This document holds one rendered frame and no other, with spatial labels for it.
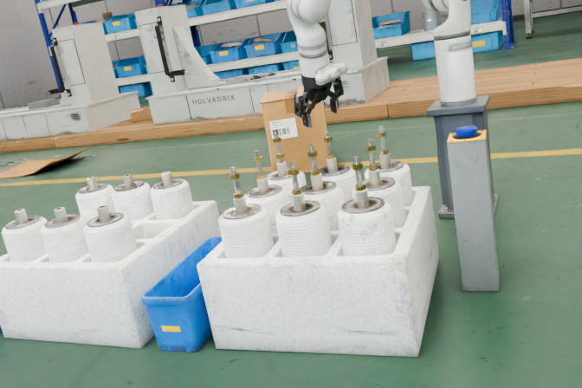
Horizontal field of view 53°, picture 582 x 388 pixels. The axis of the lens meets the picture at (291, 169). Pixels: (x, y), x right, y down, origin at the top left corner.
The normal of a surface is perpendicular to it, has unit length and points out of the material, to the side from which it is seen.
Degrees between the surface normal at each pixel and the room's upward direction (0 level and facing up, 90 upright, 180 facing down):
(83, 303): 90
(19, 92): 90
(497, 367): 0
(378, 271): 90
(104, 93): 90
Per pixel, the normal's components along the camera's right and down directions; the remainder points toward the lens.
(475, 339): -0.17, -0.95
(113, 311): -0.37, 0.29
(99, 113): 0.90, -0.05
